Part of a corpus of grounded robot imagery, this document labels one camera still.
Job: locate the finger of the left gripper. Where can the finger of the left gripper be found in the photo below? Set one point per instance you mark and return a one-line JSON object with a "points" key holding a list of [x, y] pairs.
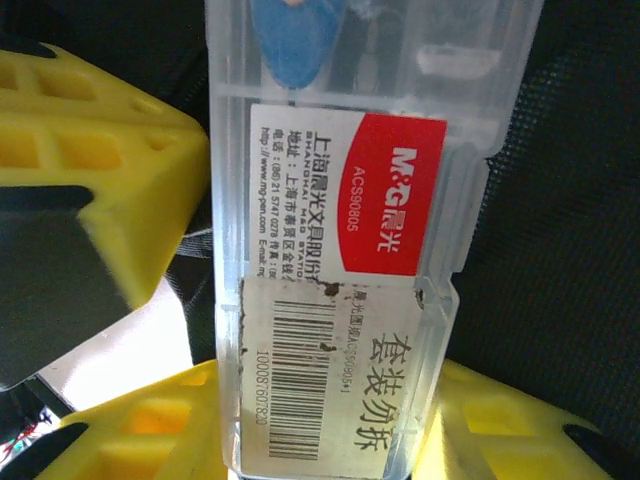
{"points": [[100, 125]]}

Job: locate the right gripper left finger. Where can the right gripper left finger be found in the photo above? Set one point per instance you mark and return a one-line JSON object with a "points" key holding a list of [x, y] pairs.
{"points": [[150, 435]]}

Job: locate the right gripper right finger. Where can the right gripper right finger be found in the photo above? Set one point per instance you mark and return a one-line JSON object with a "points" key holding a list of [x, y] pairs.
{"points": [[500, 440]]}

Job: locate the clear plastic compass set box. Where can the clear plastic compass set box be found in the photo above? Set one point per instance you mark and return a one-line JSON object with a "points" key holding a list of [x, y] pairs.
{"points": [[325, 200]]}

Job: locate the black backpack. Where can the black backpack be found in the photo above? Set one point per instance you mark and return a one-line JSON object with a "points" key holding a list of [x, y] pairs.
{"points": [[575, 200]]}

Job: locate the blue plastic piece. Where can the blue plastic piece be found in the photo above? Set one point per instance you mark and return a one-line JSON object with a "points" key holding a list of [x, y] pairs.
{"points": [[295, 45]]}

